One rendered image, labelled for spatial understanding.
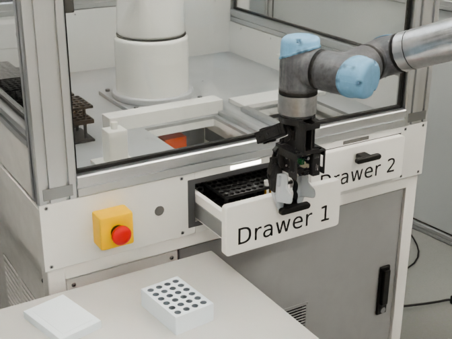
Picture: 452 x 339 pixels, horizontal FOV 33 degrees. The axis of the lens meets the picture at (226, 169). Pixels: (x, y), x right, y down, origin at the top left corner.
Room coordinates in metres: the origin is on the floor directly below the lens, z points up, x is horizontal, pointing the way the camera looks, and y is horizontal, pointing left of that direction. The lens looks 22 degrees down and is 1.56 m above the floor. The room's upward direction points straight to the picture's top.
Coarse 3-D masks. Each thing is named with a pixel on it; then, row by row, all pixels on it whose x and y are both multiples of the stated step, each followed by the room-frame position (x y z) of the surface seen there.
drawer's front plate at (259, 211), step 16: (320, 192) 1.48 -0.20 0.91; (336, 192) 1.51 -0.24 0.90; (224, 208) 1.37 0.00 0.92; (240, 208) 1.38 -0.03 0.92; (256, 208) 1.40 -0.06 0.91; (272, 208) 1.42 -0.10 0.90; (320, 208) 1.48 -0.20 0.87; (336, 208) 1.51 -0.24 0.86; (224, 224) 1.37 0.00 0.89; (240, 224) 1.38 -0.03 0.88; (256, 224) 1.40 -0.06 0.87; (272, 224) 1.42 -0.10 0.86; (304, 224) 1.46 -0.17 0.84; (320, 224) 1.49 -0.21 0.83; (336, 224) 1.51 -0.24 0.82; (224, 240) 1.37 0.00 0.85; (256, 240) 1.40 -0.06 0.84; (272, 240) 1.42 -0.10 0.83
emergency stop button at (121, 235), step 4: (116, 228) 1.34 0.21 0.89; (120, 228) 1.34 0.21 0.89; (124, 228) 1.34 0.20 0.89; (128, 228) 1.35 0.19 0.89; (112, 232) 1.34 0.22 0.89; (116, 232) 1.33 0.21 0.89; (120, 232) 1.34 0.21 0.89; (124, 232) 1.34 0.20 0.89; (128, 232) 1.34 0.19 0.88; (112, 236) 1.33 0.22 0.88; (116, 236) 1.33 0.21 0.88; (120, 236) 1.33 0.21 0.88; (124, 236) 1.34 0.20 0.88; (128, 236) 1.34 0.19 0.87; (112, 240) 1.34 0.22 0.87; (116, 240) 1.33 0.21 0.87; (120, 240) 1.33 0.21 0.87; (124, 240) 1.34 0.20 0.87; (128, 240) 1.35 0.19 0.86; (116, 244) 1.34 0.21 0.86; (120, 244) 1.34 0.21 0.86
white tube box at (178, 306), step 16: (144, 288) 1.27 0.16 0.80; (160, 288) 1.29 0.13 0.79; (176, 288) 1.28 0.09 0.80; (192, 288) 1.27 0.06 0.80; (144, 304) 1.26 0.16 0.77; (160, 304) 1.22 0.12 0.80; (176, 304) 1.22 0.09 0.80; (192, 304) 1.22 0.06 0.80; (208, 304) 1.22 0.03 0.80; (160, 320) 1.22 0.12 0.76; (176, 320) 1.17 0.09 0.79; (192, 320) 1.19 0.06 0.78; (208, 320) 1.21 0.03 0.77
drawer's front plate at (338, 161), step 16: (368, 144) 1.73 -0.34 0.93; (384, 144) 1.76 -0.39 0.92; (400, 144) 1.79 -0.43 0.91; (320, 160) 1.66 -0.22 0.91; (336, 160) 1.68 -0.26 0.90; (352, 160) 1.71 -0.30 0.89; (384, 160) 1.76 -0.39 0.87; (400, 160) 1.79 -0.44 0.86; (320, 176) 1.66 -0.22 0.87; (384, 176) 1.76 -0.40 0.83
